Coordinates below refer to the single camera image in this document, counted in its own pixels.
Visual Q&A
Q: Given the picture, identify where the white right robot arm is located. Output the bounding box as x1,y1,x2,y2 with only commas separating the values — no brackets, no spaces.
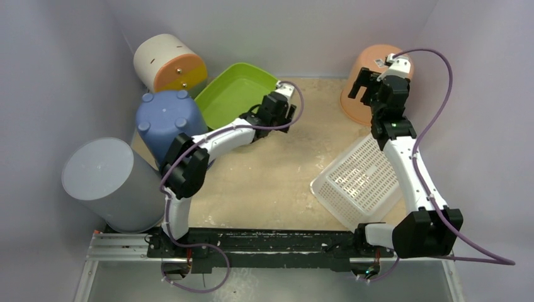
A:
348,67,463,259

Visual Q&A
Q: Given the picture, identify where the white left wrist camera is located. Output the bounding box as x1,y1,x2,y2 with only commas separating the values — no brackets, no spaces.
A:
275,81,295,102

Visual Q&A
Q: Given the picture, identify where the orange capybara bucket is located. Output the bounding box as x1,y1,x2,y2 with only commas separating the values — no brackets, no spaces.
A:
340,44,414,126

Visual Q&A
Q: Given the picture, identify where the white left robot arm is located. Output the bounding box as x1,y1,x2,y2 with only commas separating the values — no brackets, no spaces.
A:
160,89,297,257

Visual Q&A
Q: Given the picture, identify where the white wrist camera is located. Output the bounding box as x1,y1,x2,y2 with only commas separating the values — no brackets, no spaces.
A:
377,53,412,82
275,81,295,102

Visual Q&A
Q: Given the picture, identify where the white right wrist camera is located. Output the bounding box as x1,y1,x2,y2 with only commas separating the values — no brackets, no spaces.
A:
377,53,412,82

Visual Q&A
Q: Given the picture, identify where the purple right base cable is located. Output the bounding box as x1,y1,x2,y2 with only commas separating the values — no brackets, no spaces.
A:
356,249,401,284

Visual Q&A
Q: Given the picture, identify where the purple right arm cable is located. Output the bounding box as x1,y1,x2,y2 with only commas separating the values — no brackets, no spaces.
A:
392,48,516,266

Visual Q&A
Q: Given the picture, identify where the grey plastic bucket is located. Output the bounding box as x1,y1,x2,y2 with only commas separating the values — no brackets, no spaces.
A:
61,137,164,233

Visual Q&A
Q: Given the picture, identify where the green plastic basin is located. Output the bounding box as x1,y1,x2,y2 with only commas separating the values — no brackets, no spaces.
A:
195,62,278,154

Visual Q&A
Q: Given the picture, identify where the blue plastic bucket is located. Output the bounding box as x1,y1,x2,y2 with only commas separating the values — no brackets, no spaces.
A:
135,90,209,166

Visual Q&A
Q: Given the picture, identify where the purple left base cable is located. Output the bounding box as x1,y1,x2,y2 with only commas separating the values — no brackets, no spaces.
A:
160,243,232,293

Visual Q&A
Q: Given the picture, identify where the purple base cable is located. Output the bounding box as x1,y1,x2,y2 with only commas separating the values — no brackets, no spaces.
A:
160,243,232,293
356,249,401,284

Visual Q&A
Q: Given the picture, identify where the white cylindrical drawer cabinet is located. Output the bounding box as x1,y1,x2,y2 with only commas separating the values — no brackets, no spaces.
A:
133,34,208,98

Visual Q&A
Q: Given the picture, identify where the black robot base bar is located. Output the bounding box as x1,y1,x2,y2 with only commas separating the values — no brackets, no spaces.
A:
104,218,395,276

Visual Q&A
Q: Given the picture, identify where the green plastic basket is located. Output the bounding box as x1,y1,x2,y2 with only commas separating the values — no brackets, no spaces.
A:
310,134,402,231

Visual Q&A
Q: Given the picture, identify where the aluminium frame rail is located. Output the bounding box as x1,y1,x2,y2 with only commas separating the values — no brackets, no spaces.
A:
75,228,465,301

